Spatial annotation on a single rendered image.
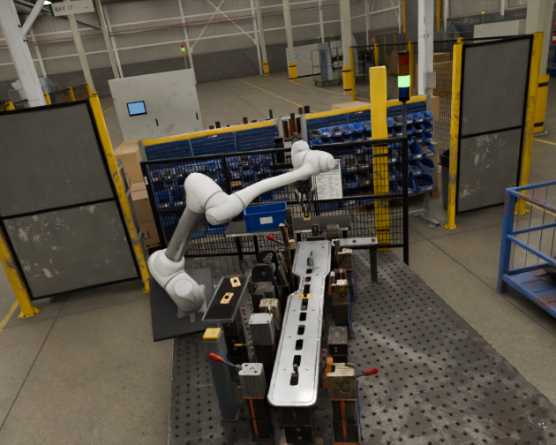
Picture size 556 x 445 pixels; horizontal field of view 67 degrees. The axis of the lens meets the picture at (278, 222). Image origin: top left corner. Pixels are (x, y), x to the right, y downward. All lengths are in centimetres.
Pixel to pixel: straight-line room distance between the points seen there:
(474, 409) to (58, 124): 379
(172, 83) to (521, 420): 805
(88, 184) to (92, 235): 53
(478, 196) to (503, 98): 110
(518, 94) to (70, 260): 499
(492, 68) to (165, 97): 602
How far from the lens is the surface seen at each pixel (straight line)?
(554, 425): 215
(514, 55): 530
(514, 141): 552
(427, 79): 694
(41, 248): 474
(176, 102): 898
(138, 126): 909
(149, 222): 539
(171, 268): 249
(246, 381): 177
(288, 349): 191
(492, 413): 212
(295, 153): 236
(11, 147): 449
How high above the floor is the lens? 221
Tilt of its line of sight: 22 degrees down
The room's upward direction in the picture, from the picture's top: 8 degrees counter-clockwise
